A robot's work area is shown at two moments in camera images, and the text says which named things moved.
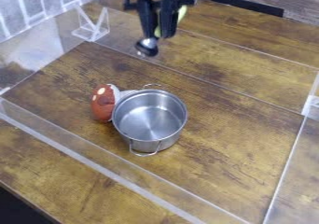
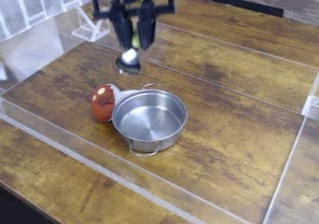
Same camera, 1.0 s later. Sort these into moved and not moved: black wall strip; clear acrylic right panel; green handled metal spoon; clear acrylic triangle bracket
Moved: green handled metal spoon
Not moved: black wall strip; clear acrylic right panel; clear acrylic triangle bracket
